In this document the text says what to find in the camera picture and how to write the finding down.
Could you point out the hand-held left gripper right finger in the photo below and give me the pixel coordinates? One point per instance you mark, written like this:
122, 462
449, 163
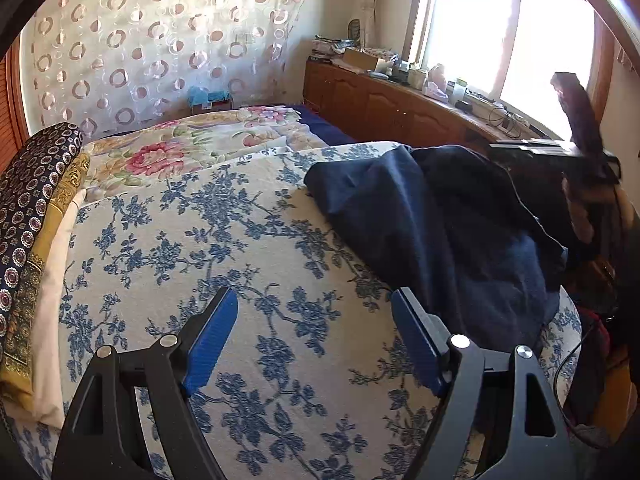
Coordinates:
417, 340

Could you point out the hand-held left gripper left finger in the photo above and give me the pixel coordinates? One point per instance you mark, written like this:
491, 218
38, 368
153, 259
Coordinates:
212, 345

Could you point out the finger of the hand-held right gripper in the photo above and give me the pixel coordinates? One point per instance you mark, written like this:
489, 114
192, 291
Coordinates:
525, 154
525, 144

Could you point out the navy t-shirt with orange print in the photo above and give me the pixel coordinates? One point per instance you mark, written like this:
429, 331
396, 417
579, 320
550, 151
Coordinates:
425, 225

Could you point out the pile of clothes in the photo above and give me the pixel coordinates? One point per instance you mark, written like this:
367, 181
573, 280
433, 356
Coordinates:
595, 360

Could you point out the person's right hand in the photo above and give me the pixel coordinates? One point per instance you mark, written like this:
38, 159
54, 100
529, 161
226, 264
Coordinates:
580, 210

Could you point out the white power strip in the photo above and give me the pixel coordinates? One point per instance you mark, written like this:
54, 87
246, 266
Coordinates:
485, 106

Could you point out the blue floral blanket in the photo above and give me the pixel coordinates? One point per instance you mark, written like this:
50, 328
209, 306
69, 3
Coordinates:
250, 260

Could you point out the window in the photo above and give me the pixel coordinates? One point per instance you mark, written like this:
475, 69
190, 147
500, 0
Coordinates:
475, 25

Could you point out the wooden cabinet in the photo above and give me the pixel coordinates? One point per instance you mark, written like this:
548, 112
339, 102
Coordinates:
380, 105

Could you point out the white pillow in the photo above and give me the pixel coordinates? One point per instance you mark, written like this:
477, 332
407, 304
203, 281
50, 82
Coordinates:
55, 320

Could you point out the gold patterned cloth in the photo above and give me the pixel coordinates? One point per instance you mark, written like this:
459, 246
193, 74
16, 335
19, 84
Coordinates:
45, 270

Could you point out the cardboard box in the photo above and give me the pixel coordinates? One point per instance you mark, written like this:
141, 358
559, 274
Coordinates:
361, 59

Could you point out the navy bed sheet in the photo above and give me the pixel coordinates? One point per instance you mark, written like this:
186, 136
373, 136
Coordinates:
325, 127

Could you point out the pink floral quilt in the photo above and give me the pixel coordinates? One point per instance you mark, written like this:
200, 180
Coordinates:
165, 150

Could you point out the navy patterned cloth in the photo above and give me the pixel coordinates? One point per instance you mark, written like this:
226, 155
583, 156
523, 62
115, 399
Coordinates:
30, 200

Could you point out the blue bag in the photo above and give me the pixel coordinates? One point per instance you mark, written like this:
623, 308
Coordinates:
207, 97

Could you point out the sheer curtain with circles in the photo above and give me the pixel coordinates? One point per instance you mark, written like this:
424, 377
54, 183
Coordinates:
150, 35

